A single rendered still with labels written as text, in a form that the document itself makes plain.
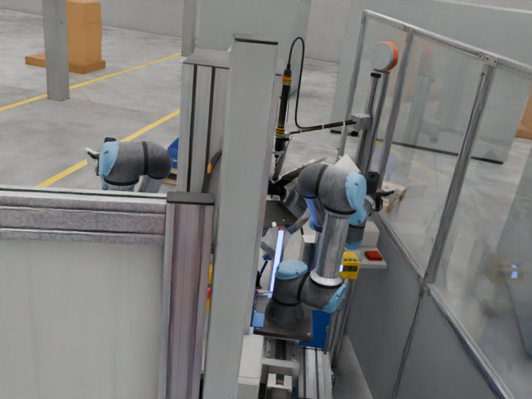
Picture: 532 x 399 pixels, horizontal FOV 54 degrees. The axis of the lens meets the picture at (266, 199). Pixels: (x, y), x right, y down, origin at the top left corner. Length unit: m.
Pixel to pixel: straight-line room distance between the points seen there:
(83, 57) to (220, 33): 2.56
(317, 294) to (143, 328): 1.18
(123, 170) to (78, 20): 8.78
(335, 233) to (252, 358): 0.50
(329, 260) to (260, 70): 1.31
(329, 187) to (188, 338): 1.05
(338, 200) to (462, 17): 6.29
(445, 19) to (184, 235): 7.30
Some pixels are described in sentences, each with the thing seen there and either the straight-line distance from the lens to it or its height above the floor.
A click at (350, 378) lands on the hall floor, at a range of 3.48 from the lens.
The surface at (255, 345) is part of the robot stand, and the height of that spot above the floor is 1.23.
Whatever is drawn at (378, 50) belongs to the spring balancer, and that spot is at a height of 1.91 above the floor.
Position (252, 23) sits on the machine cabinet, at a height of 1.25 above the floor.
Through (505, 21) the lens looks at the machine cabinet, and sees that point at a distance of 7.92.
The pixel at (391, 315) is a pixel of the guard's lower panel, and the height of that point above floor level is 0.62.
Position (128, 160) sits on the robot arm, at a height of 1.64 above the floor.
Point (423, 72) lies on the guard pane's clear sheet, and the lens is 2.84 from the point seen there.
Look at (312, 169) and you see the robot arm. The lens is 1.76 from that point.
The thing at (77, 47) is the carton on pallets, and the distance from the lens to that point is 10.58.
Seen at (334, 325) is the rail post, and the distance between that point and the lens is 2.70.
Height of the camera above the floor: 2.28
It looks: 24 degrees down
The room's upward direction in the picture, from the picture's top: 7 degrees clockwise
